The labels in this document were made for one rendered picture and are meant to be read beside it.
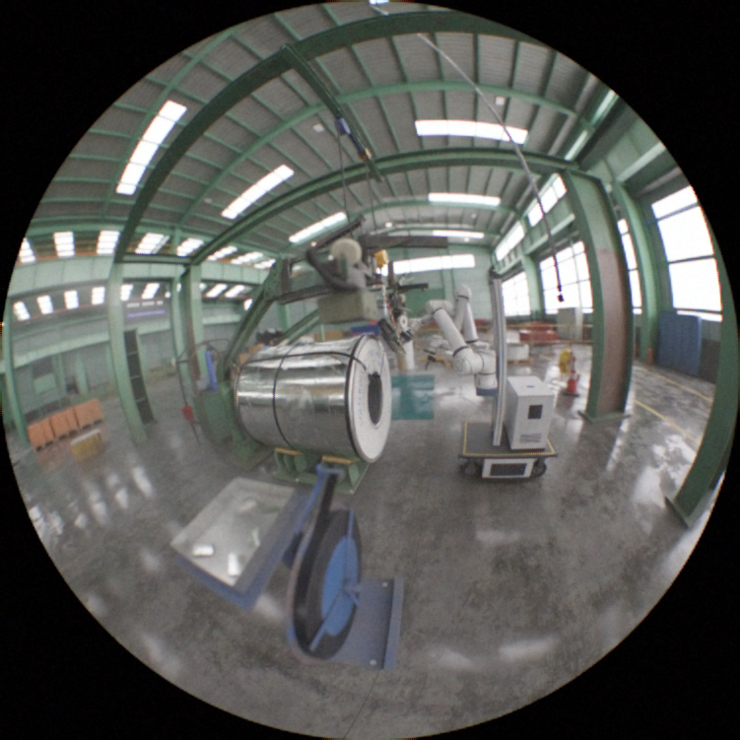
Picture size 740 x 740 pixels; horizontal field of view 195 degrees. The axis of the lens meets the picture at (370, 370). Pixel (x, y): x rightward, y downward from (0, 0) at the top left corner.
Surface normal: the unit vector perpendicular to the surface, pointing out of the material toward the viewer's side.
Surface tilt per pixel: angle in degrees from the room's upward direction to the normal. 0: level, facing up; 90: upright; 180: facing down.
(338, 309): 88
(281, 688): 0
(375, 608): 0
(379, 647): 0
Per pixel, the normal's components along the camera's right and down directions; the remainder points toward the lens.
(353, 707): -0.11, -0.97
